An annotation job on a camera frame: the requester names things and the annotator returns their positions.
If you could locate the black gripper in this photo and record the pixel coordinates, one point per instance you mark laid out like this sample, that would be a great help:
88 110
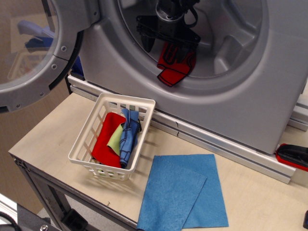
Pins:
173 30

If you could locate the red toy shirt black trim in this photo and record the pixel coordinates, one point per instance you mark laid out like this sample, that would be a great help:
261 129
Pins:
174 71

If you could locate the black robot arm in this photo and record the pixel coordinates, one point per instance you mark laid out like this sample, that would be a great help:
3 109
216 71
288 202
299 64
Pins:
177 7

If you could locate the grey toy washing machine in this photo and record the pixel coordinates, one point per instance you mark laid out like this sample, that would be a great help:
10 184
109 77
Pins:
251 65

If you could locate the white plastic laundry basket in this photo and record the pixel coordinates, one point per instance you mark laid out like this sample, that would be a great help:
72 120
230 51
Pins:
81 153

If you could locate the blue toy jeans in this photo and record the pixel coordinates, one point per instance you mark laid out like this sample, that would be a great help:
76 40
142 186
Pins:
129 138

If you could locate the plain red cloth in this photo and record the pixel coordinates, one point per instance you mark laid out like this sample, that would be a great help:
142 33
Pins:
101 152

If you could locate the light green cloth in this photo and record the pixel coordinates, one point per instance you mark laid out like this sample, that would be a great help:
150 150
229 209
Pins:
115 139

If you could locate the blue clamp behind door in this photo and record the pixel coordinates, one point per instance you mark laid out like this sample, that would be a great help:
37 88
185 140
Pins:
42 37

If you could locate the round transparent washer door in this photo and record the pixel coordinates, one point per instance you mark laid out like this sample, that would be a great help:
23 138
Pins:
28 75

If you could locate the blue folded cloth sheet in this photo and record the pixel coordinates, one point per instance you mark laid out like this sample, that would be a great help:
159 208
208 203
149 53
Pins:
182 192

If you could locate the red black clamp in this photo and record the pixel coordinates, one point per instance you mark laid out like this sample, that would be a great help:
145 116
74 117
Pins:
293 155

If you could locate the grey base with bolt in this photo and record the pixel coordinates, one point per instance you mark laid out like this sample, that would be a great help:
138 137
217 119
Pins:
20 219

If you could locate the aluminium extrusion rail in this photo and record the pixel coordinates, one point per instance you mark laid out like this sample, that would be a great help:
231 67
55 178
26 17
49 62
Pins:
263 163

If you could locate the metal table frame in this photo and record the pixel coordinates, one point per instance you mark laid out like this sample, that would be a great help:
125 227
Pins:
52 194

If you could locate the black bracket under table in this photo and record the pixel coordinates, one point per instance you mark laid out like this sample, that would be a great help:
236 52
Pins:
74 221

